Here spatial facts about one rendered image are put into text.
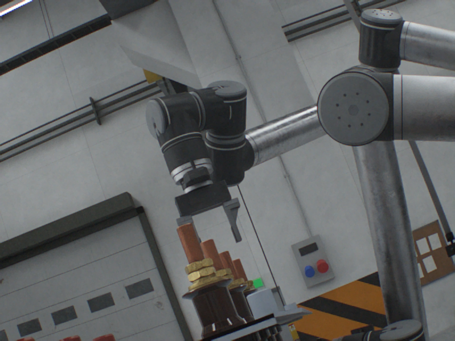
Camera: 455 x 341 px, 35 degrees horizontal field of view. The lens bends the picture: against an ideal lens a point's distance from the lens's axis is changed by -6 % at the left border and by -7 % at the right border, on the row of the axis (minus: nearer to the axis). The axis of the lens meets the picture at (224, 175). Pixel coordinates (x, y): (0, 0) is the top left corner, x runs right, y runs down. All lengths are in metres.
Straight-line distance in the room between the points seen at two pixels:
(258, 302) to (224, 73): 6.00
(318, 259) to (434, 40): 4.38
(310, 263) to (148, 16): 2.91
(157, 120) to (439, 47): 0.99
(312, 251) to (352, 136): 5.16
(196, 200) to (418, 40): 0.97
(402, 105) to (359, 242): 5.30
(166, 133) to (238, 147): 0.23
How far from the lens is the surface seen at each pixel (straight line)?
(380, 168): 1.74
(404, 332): 1.70
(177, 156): 1.87
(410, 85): 1.51
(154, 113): 1.92
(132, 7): 7.58
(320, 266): 6.54
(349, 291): 6.72
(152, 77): 8.61
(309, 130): 2.26
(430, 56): 2.46
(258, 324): 1.00
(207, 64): 7.17
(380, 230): 1.78
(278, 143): 2.16
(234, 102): 1.97
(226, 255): 1.86
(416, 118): 1.49
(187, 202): 1.87
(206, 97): 1.95
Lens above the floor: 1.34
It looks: 12 degrees up
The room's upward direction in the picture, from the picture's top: 21 degrees counter-clockwise
